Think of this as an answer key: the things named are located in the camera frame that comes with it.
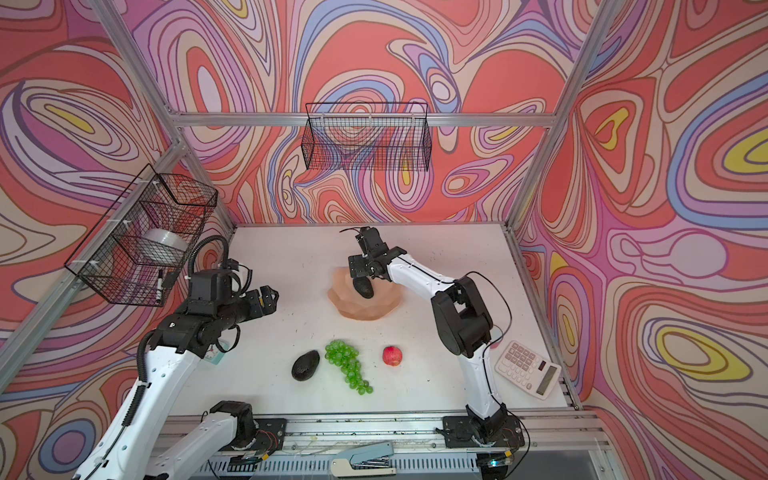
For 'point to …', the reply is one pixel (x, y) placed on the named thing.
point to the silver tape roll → (162, 240)
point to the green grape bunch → (345, 357)
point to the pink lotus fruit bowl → (347, 301)
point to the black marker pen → (159, 291)
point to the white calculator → (530, 373)
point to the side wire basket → (137, 252)
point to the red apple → (392, 356)
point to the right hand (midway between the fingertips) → (366, 268)
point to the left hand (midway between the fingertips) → (267, 296)
